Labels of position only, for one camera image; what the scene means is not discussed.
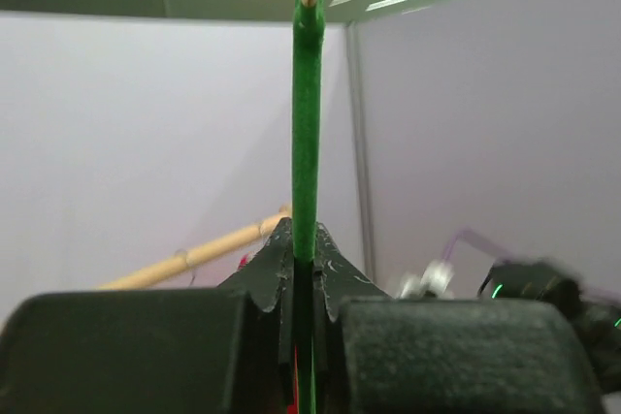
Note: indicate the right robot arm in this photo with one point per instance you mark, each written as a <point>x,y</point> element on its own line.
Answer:
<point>595,320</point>

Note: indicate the dark green hanger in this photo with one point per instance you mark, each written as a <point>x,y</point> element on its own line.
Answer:
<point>308,35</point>

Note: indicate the wooden clothes rack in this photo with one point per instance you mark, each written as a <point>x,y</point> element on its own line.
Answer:
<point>189,260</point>

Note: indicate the magenta pink shirt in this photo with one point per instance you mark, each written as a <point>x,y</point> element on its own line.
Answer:
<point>247,258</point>

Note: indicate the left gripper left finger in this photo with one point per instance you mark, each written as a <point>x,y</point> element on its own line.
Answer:
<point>226,349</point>

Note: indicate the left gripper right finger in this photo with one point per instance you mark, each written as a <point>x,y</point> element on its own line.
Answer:
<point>374,354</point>

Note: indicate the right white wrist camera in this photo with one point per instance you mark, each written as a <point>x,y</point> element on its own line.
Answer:
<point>432,283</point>

